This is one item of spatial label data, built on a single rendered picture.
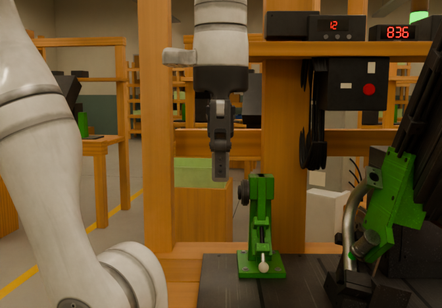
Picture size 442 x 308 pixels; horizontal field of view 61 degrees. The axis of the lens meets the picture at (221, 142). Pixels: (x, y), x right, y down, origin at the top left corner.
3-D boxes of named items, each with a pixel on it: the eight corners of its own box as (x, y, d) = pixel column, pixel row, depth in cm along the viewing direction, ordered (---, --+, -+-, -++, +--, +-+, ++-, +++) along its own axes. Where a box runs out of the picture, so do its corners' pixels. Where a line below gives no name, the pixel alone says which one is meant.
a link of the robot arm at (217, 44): (170, 68, 56) (169, 25, 55) (246, 68, 55) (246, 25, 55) (160, 64, 47) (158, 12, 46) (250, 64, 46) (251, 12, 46)
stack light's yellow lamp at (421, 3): (431, 11, 115) (432, -5, 114) (415, 11, 115) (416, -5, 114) (423, 14, 120) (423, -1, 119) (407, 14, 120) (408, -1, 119)
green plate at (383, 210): (415, 253, 84) (447, 164, 81) (380, 244, 84) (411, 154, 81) (392, 233, 95) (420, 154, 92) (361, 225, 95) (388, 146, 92)
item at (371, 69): (387, 110, 106) (391, 56, 104) (327, 110, 106) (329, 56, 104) (370, 108, 118) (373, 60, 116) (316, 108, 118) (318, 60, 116)
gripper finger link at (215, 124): (209, 99, 46) (209, 147, 47) (208, 99, 44) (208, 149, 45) (231, 99, 46) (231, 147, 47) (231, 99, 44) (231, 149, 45)
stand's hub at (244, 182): (249, 209, 104) (249, 182, 103) (238, 209, 104) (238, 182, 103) (247, 201, 112) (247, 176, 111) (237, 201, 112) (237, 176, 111)
